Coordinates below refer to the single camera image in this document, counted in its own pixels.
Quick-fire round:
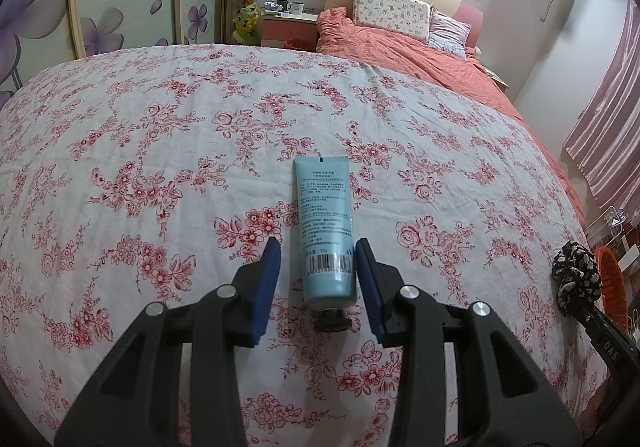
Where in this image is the black daisy-print cloth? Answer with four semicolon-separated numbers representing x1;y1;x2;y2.
551;241;602;317

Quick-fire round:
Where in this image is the light blue cream tube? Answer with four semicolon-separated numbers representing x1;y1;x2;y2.
294;157;356;333

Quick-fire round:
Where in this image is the orange plastic basket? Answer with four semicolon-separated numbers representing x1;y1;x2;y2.
593;247;629;333

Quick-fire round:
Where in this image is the pink striped curtain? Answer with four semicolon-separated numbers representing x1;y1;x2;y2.
564;0;639;220

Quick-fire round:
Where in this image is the floral white pink bedsheet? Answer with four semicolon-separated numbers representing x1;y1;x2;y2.
1;45;606;446

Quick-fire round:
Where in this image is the pink striped pillow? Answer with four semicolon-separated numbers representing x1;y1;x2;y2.
427;8;472;60

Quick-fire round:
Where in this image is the white floral pillow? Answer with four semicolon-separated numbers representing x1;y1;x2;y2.
352;0;432;43

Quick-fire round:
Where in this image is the coral pink duvet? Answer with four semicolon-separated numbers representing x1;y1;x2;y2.
316;6;587;228

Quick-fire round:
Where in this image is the pink white nightstand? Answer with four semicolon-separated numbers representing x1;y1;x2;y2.
262;13;318;52

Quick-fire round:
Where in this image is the white mug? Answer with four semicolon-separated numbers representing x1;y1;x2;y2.
288;1;304;16

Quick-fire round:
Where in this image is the white wire rack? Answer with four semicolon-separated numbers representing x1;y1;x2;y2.
586;206;639;279

